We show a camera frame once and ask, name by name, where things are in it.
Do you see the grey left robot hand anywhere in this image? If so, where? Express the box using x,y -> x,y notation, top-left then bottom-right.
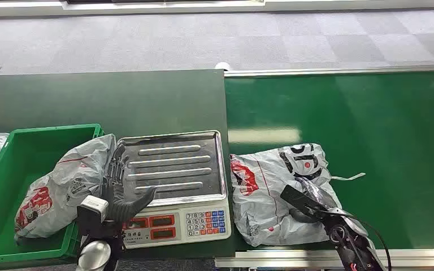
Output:
77,143 -> 158,244

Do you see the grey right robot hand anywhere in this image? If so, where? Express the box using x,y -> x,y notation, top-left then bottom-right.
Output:
280,176 -> 340,225

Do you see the grey courier bag black print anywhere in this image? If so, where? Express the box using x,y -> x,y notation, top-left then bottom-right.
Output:
229,142 -> 367,248

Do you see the green conveyor belt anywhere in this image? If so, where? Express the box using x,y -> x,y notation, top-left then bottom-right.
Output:
224,71 -> 434,252

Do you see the grey courier bag red print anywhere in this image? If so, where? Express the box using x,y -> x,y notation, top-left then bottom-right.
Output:
14,134 -> 118,240

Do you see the steel scale tray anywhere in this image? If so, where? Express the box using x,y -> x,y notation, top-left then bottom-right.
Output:
116,129 -> 228,208

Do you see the white electronic scale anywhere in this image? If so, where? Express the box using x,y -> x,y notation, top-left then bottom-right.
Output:
121,200 -> 232,250

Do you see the green plastic crate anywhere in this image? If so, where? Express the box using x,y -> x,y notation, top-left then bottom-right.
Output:
0,123 -> 106,266

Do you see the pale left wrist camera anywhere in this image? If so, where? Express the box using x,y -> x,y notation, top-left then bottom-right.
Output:
77,195 -> 110,224

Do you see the aluminium conveyor rail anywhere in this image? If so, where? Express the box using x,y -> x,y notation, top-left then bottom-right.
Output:
215,248 -> 434,271
223,64 -> 434,78

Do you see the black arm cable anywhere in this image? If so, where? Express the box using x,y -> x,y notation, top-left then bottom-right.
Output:
327,209 -> 393,271

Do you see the white wall skirting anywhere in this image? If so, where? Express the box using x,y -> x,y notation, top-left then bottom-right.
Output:
0,0 -> 434,18

